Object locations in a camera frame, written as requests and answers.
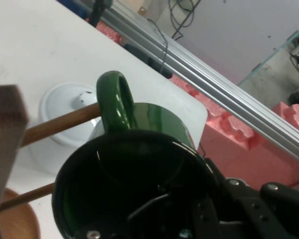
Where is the dark hanging cable bundle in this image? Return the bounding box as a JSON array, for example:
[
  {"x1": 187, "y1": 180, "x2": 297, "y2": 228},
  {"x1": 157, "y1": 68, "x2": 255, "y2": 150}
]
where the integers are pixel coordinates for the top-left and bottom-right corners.
[{"x1": 168, "y1": 0, "x2": 202, "y2": 40}]

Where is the white enamel pot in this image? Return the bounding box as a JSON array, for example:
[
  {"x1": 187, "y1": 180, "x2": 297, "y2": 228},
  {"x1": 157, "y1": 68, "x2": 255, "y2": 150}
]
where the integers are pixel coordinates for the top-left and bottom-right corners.
[{"x1": 27, "y1": 117, "x2": 108, "y2": 176}]

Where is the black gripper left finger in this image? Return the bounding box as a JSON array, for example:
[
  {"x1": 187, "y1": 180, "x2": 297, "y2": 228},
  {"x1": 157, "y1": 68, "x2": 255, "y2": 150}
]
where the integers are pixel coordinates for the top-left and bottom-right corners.
[{"x1": 161, "y1": 193, "x2": 220, "y2": 239}]

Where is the dark blue foam block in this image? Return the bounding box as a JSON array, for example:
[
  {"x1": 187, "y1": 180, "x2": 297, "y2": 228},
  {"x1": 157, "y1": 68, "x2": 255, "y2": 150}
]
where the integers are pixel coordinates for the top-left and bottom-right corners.
[{"x1": 56, "y1": 0, "x2": 97, "y2": 22}]

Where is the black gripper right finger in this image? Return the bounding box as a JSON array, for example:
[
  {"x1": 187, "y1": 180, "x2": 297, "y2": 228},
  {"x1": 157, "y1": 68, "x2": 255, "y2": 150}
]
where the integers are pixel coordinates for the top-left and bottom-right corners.
[{"x1": 204, "y1": 158, "x2": 299, "y2": 239}]

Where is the brown wooden mug tree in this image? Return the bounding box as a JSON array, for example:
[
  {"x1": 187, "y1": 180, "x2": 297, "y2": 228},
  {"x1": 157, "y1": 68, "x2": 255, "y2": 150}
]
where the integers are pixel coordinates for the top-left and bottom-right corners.
[{"x1": 0, "y1": 84, "x2": 102, "y2": 239}]

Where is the short aluminium frame rail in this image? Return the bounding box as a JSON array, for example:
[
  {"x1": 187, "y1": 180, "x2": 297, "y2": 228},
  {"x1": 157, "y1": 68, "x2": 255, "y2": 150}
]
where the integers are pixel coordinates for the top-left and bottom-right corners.
[{"x1": 102, "y1": 0, "x2": 299, "y2": 166}]

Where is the white enamel pot lid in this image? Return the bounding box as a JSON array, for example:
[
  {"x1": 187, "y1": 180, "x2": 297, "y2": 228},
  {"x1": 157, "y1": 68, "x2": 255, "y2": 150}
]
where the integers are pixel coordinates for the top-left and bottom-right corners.
[{"x1": 39, "y1": 83, "x2": 108, "y2": 147}]

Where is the green enamel mug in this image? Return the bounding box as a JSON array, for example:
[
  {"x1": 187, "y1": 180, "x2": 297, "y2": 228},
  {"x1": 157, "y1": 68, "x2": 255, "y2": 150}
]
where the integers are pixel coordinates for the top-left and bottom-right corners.
[{"x1": 52, "y1": 71, "x2": 222, "y2": 239}]

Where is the pink foam packing block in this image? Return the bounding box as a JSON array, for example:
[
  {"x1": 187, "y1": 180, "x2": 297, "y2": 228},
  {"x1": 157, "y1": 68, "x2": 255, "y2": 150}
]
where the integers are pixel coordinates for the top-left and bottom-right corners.
[
  {"x1": 273, "y1": 102, "x2": 299, "y2": 137},
  {"x1": 96, "y1": 21, "x2": 299, "y2": 194}
]

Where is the thin grey cable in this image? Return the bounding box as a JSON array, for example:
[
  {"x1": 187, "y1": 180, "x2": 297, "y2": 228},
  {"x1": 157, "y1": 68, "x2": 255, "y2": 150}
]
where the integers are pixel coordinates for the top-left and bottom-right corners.
[{"x1": 147, "y1": 18, "x2": 170, "y2": 75}]

